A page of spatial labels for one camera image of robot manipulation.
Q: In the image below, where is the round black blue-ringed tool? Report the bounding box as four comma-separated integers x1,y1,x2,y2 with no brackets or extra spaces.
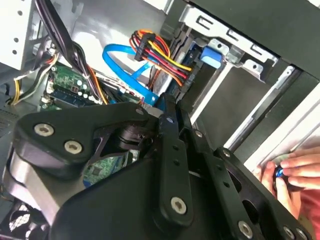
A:
273,166,292,191

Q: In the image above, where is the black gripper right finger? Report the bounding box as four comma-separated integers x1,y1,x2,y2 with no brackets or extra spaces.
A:
174,103,315,240

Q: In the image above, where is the person's right hand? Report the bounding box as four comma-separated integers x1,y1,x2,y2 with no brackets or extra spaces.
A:
279,146,320,194

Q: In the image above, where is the blue data wire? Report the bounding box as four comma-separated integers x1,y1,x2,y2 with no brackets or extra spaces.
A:
102,43,161,109

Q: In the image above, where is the hard disk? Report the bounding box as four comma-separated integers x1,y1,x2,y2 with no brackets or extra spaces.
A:
149,39,225,101

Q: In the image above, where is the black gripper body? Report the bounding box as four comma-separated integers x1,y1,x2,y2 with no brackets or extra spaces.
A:
48,124,253,240

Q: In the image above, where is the person's left hand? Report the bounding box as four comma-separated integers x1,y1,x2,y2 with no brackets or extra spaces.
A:
252,161,302,221

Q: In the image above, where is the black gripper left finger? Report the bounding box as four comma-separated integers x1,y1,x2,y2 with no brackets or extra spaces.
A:
6,93,195,228

